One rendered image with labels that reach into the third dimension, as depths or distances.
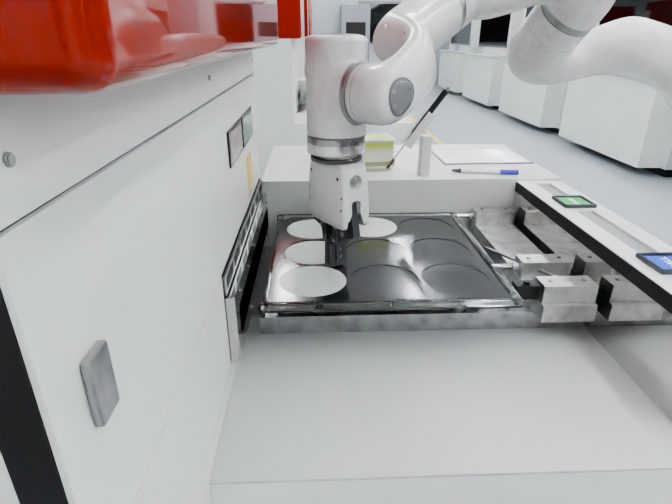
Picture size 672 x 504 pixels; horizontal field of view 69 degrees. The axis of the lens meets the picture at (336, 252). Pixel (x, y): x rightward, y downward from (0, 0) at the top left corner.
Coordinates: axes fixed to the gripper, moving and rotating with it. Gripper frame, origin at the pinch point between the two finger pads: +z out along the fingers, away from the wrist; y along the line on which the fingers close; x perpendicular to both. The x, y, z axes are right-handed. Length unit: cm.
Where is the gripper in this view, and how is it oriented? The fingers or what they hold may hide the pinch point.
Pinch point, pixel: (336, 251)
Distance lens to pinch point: 77.7
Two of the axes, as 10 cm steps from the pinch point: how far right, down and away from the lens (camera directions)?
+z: 0.0, 9.1, 4.1
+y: -5.8, -3.3, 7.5
